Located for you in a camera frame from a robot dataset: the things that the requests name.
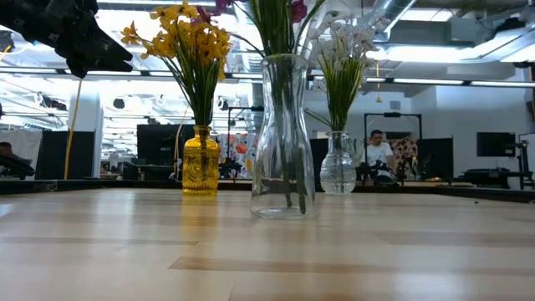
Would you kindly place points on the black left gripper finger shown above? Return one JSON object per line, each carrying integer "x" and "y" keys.
{"x": 96, "y": 46}
{"x": 108, "y": 67}

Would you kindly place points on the yellow artificial flower bunch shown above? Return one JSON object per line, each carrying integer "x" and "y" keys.
{"x": 219, "y": 46}
{"x": 163, "y": 44}
{"x": 196, "y": 37}

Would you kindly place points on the yellow glass vase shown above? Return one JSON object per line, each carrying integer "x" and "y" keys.
{"x": 200, "y": 167}

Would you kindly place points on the tall clear glass vase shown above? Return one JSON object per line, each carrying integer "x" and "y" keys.
{"x": 282, "y": 188}

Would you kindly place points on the small textured clear glass vase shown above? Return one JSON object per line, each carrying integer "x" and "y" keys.
{"x": 337, "y": 167}

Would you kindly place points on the large black screen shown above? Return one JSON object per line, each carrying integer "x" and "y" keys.
{"x": 163, "y": 146}

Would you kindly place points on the black partition panel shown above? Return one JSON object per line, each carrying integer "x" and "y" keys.
{"x": 52, "y": 154}

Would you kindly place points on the floral print cloth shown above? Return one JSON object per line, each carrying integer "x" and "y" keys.
{"x": 238, "y": 150}

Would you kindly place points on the floral print chair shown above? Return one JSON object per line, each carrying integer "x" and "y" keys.
{"x": 405, "y": 154}

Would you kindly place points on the white ceiling light bar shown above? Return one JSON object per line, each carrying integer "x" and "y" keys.
{"x": 460, "y": 82}

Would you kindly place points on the black background table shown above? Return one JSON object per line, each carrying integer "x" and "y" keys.
{"x": 489, "y": 173}

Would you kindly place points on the black tripod stand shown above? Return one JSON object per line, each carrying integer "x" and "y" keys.
{"x": 522, "y": 163}

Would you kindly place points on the black metal rig frame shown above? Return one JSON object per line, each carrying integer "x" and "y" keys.
{"x": 393, "y": 114}

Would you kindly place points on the silver ventilation duct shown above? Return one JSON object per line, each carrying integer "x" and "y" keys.
{"x": 397, "y": 10}

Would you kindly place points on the black wall monitor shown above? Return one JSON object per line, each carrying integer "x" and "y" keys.
{"x": 496, "y": 144}

